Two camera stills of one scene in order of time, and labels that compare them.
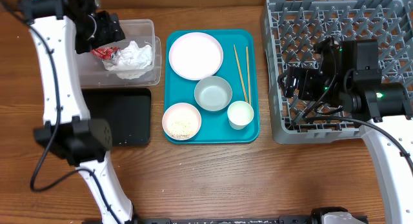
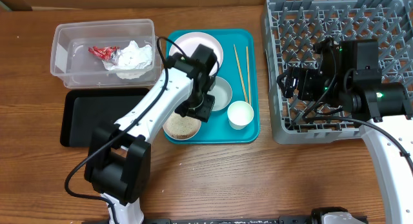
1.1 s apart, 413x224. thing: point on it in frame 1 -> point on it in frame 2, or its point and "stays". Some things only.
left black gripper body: [100, 31] -> [201, 104]
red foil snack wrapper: [106, 53] stays
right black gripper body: [300, 83] stays
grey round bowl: [213, 93] stays
